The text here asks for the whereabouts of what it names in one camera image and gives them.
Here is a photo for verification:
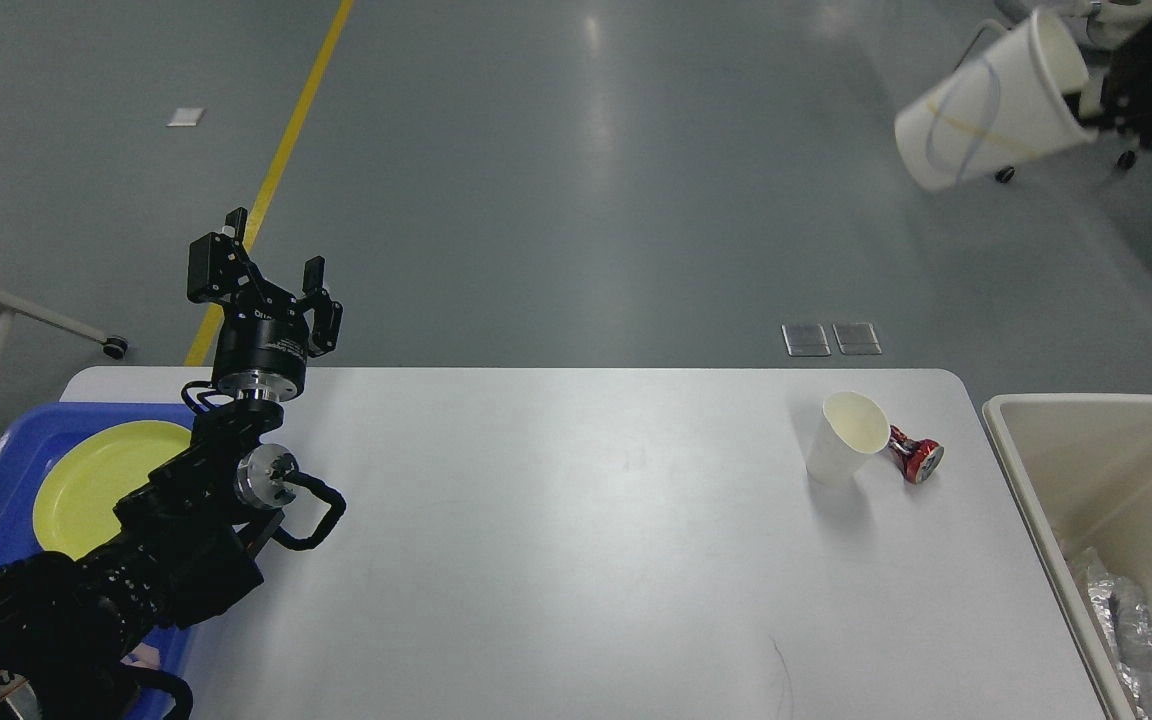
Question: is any left metal floor plate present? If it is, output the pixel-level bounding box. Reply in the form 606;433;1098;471
781;323;832;357

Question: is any beige plastic bin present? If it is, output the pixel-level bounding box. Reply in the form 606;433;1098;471
982;393;1152;719

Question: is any silver foil wrapper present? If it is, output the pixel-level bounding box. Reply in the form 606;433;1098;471
1070;547;1152;719

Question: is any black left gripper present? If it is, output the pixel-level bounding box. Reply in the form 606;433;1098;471
185;209;343;401

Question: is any white paper cup front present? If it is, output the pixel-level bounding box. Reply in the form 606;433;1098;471
893;8;1100;192

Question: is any white chair top right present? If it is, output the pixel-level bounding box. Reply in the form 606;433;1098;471
948;1;1152;183

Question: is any right metal floor plate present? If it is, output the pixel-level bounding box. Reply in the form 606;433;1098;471
832;323;882;356

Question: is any crushed red soda can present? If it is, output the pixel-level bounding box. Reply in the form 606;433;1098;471
888;425;945;486

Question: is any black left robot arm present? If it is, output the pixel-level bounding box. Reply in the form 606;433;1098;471
0;209;347;719

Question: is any small white cup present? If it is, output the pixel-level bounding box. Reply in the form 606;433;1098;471
806;391;890;486

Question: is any pink mug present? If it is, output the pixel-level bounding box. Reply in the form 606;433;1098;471
122;642;162;670

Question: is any yellow plastic plate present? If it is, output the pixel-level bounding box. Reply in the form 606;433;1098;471
32;420;189;559

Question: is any blue plastic tray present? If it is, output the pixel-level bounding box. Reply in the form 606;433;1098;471
0;402;192;566

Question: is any metal floor plate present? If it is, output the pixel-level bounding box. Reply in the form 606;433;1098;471
832;323;882;356
781;323;832;357

